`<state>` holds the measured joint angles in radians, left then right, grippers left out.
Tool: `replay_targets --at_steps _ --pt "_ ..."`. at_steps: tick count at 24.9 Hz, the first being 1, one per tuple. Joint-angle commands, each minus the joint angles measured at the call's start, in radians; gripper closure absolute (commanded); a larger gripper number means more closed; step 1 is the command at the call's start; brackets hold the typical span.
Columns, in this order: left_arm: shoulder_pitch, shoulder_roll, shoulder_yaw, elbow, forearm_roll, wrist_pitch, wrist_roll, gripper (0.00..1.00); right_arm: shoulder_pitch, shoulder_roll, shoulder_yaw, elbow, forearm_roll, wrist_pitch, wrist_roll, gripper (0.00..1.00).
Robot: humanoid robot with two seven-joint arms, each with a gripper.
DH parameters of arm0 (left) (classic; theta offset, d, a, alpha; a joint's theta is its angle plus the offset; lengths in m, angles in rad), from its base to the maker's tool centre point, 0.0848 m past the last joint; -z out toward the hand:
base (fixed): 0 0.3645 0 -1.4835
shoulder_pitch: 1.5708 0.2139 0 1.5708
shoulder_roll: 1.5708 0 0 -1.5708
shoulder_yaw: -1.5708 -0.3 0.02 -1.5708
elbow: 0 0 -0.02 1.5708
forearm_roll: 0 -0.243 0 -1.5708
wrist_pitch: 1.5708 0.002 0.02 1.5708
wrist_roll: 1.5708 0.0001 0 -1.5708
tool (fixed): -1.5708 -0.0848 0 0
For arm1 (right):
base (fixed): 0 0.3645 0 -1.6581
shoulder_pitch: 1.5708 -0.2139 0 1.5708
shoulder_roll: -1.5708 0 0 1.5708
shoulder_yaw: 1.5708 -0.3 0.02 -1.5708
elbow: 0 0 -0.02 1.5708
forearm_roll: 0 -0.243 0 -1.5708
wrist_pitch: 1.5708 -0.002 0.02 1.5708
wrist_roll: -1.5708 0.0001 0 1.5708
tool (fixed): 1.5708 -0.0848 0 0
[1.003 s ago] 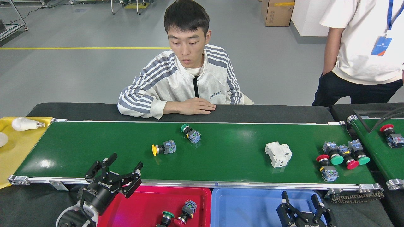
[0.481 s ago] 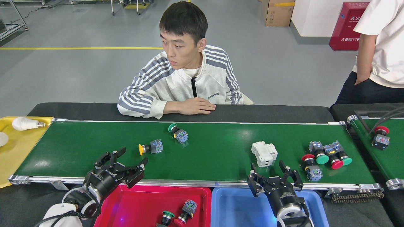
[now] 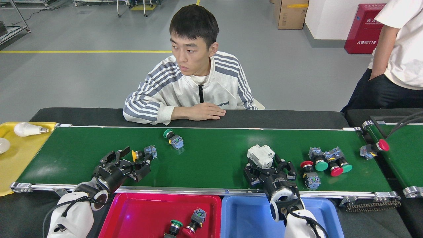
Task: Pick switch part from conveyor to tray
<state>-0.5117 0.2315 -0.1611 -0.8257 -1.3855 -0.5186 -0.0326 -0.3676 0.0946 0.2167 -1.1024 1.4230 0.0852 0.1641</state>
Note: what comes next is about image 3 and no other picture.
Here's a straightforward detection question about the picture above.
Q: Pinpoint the green head push button switch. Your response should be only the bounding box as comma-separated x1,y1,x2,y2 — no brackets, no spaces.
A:
164,220,183,238
332,147,353,173
309,147,328,172
163,129,184,150

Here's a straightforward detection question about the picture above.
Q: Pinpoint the red plastic tray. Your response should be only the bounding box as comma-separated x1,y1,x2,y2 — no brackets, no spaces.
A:
98,193,222,238

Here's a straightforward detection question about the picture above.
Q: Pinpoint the white breaker switch block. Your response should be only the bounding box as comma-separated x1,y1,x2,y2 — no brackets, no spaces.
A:
247,144,275,170

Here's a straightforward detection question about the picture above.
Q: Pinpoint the yellow plastic tray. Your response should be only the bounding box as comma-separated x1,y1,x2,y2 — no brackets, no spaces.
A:
0,122,59,197

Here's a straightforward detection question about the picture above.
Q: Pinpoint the red mushroom push button switch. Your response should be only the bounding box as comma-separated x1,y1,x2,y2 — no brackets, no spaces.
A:
360,139,390,160

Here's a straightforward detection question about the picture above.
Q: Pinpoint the red head push button switch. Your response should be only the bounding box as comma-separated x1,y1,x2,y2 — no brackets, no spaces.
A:
300,161,321,190
182,208,207,237
324,150,343,177

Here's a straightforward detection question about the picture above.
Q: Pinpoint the short green conveyor belt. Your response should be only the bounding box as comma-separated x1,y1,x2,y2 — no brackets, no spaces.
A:
362,120,423,199

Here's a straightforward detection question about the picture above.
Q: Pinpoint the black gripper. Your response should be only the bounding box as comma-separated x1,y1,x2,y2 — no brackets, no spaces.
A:
244,158,299,200
93,146,154,194

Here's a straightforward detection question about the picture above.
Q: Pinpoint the white stand on wheels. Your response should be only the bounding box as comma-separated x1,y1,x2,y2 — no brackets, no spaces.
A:
73,0,156,18

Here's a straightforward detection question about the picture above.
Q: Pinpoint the person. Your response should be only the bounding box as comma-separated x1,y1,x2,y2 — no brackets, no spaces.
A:
123,4,265,125
340,0,423,113

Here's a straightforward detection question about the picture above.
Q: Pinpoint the red fire extinguisher cabinet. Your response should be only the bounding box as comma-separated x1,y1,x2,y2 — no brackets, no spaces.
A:
344,3,387,55

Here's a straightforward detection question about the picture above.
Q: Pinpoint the long green conveyor belt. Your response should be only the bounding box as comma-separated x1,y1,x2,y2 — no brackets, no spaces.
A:
9,125,401,203

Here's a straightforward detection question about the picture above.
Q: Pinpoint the person's right hand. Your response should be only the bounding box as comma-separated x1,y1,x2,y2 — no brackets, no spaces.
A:
185,102,227,121

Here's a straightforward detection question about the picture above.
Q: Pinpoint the yellow head push button switch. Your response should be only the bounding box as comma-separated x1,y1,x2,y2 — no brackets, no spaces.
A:
132,145,157,162

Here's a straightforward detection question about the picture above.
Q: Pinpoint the blue plastic tray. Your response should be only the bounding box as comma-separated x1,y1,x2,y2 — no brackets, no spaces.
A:
221,195,345,238

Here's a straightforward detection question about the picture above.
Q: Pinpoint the conveyor drive chain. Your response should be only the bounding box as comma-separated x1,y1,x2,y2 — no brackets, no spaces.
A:
345,199,401,212

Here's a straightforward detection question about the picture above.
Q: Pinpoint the brown cardboard box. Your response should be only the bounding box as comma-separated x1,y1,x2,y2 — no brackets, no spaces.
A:
274,0,309,30

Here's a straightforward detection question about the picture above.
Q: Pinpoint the metal frame rack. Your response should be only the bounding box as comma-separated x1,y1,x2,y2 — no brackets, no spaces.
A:
0,0,31,45

